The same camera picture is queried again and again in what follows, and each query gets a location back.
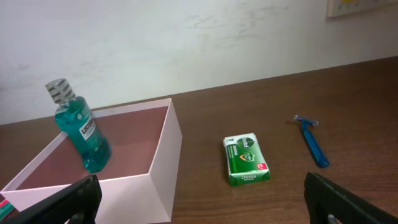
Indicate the teal mouthwash bottle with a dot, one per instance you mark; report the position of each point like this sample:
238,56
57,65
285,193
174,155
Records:
73,116

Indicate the green red toothpaste tube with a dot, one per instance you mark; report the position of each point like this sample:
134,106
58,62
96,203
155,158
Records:
5,209

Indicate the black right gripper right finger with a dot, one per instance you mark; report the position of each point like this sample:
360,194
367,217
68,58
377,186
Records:
324,197

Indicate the white wall frame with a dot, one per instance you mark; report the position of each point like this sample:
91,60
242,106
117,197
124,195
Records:
344,7

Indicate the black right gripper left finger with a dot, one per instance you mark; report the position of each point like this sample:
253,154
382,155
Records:
77,203

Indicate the green soap box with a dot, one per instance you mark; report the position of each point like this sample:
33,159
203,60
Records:
245,161

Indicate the blue disposable razor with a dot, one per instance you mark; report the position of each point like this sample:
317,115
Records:
318,155

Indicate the white cardboard box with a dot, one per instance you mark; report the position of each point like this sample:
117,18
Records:
138,182

